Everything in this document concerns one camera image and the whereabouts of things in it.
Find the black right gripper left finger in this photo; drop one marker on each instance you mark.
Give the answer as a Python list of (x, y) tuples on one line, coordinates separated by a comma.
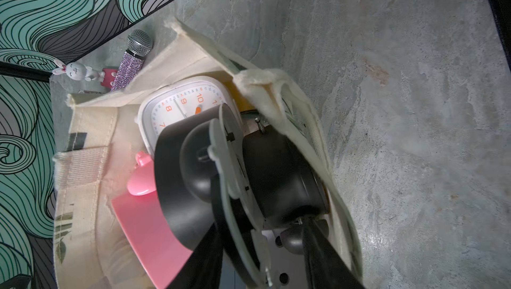
[(203, 269)]

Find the cream floral canvas bag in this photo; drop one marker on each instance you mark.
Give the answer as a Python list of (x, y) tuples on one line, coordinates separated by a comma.
[(90, 247)]

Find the small pink square clock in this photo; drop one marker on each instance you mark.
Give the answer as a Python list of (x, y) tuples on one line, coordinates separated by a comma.
[(287, 269)]

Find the light blue square clock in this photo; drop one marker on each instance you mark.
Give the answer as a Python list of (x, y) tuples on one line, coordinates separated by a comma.
[(178, 101)]

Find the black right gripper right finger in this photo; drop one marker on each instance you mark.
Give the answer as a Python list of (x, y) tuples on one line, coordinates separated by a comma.
[(324, 267)]

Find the pink twin-bell alarm clock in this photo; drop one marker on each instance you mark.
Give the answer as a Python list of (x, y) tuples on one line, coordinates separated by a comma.
[(141, 218)]

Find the white bunny figurine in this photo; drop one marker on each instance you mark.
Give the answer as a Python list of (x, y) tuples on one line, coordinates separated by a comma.
[(79, 72)]

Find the yellow rectangular alarm clock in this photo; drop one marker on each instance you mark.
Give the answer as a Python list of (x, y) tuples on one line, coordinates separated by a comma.
[(241, 102)]

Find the small black twin-bell clock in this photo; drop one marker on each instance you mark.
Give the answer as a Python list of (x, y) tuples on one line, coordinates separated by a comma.
[(209, 172)]

